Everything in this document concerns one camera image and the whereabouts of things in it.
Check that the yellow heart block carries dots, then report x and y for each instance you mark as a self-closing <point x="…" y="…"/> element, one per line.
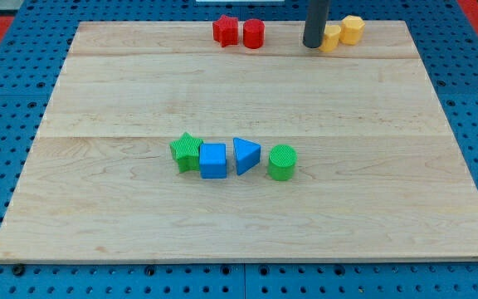
<point x="330" y="38"/>

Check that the yellow hexagon block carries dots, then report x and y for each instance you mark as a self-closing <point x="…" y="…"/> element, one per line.
<point x="352" y="28"/>

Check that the blue triangle block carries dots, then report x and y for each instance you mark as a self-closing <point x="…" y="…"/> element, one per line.
<point x="247" y="154"/>

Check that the blue cube block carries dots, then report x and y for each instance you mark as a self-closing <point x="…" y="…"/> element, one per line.
<point x="213" y="161"/>

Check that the green cylinder block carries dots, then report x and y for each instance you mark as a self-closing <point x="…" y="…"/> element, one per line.
<point x="282" y="161"/>

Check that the green star block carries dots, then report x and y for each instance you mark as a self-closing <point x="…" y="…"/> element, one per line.
<point x="185" y="152"/>

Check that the red star block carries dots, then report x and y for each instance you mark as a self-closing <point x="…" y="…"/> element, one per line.
<point x="225" y="30"/>

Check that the red cylinder block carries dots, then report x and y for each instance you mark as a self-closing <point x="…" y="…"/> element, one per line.
<point x="253" y="33"/>

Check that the light wooden board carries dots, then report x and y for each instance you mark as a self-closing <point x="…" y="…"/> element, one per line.
<point x="378" y="178"/>

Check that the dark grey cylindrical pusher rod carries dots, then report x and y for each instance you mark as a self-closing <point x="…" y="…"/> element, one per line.
<point x="316" y="17"/>

